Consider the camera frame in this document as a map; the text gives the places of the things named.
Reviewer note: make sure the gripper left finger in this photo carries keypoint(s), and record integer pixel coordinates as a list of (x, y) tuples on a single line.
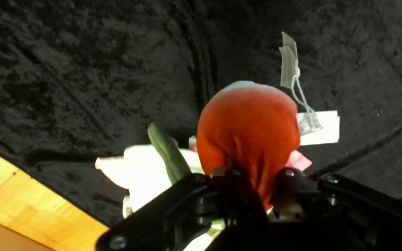
[(173, 205)]

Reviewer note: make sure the orange plush toy with tags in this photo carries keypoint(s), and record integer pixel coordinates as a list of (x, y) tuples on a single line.
[(248, 129)]

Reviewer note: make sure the black velvet cloth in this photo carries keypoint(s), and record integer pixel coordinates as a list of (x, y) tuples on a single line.
[(82, 69)]

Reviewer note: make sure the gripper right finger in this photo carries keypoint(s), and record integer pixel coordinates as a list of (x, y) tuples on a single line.
[(354, 205)]

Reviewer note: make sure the white and green plush toy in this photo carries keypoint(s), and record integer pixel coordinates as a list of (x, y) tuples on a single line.
[(145, 170)]

